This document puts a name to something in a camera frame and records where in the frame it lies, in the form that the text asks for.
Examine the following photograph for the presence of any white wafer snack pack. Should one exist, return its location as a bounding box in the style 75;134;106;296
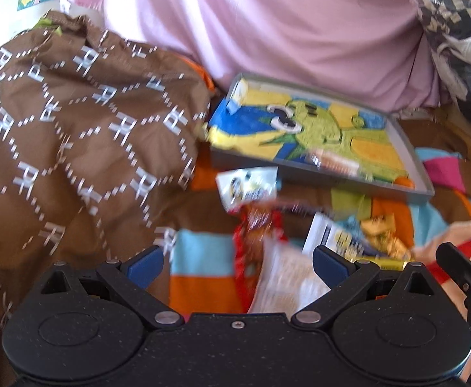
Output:
248;238;330;319

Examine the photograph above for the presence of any white cartoon snack packet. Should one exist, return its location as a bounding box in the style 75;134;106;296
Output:
216;167;278;212

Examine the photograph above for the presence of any pink fabric cushion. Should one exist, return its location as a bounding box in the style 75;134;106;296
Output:
62;0;441;112

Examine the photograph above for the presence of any brown patterned fabric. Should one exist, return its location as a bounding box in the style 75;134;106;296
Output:
0;11;215;386

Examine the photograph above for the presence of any colourful striped cartoon blanket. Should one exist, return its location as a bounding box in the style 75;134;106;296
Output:
169;144;471;315

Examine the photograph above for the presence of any white blue minion packet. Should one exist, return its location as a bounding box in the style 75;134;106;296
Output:
302;213;381;261

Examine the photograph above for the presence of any gold snack bar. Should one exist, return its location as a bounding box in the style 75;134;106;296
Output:
360;214;411;261

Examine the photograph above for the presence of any yellow green snack bar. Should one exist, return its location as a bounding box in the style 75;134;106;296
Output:
354;257;408;271

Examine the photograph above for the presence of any clear cookie pack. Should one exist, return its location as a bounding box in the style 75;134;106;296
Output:
306;149;360;176

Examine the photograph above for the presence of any small orange tangerine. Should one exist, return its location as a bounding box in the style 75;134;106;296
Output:
394;176;416;189

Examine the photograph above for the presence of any red wrapped snack pack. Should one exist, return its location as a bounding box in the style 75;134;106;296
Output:
233;202;288;313

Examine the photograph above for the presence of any grey tray with cartoon towel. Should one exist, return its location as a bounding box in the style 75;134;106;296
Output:
207;74;435;203

